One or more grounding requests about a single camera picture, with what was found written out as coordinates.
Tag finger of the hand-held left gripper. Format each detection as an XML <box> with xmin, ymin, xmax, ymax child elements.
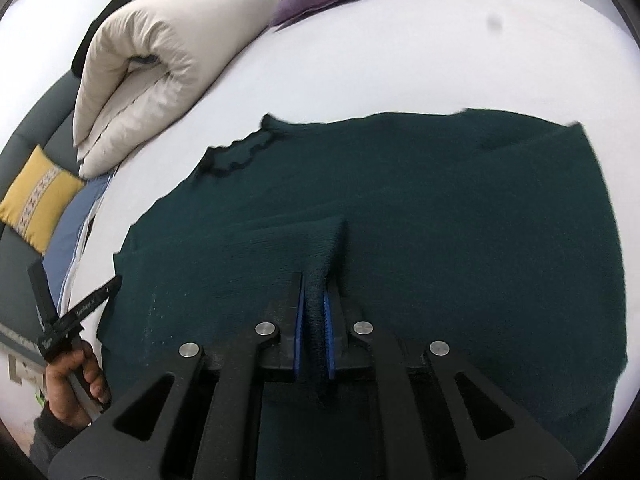
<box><xmin>27</xmin><ymin>261</ymin><xmax>58</xmax><ymax>333</ymax></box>
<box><xmin>58</xmin><ymin>274</ymin><xmax>124</xmax><ymax>332</ymax></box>

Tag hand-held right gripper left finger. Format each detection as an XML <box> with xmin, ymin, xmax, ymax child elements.
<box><xmin>47</xmin><ymin>272</ymin><xmax>306</xmax><ymax>480</ymax></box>

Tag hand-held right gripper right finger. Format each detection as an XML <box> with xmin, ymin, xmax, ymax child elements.
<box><xmin>322</xmin><ymin>290</ymin><xmax>582</xmax><ymax>480</ymax></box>

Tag dark green knit sweater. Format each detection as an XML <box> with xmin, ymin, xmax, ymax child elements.
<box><xmin>96</xmin><ymin>108</ymin><xmax>629</xmax><ymax>461</ymax></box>

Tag person's left forearm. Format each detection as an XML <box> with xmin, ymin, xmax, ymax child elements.
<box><xmin>29</xmin><ymin>404</ymin><xmax>90</xmax><ymax>477</ymax></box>

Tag person's left hand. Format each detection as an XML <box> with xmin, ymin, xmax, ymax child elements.
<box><xmin>45</xmin><ymin>340</ymin><xmax>112</xmax><ymax>432</ymax></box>

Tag blue pillow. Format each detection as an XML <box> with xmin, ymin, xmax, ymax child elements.
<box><xmin>42</xmin><ymin>172</ymin><xmax>112</xmax><ymax>311</ymax></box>

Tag yellow patterned cushion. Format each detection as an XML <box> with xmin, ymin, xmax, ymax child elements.
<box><xmin>0</xmin><ymin>144</ymin><xmax>87</xmax><ymax>256</ymax></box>

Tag grey sofa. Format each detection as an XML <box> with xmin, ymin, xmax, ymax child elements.
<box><xmin>0</xmin><ymin>71</ymin><xmax>83</xmax><ymax>346</ymax></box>

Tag folded beige duvet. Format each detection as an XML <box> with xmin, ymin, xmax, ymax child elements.
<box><xmin>73</xmin><ymin>0</ymin><xmax>280</xmax><ymax>180</ymax></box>

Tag white bed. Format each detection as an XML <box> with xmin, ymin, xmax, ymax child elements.
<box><xmin>60</xmin><ymin>0</ymin><xmax>640</xmax><ymax>461</ymax></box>

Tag white wall socket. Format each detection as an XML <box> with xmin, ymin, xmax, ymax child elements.
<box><xmin>7</xmin><ymin>354</ymin><xmax>45</xmax><ymax>387</ymax></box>

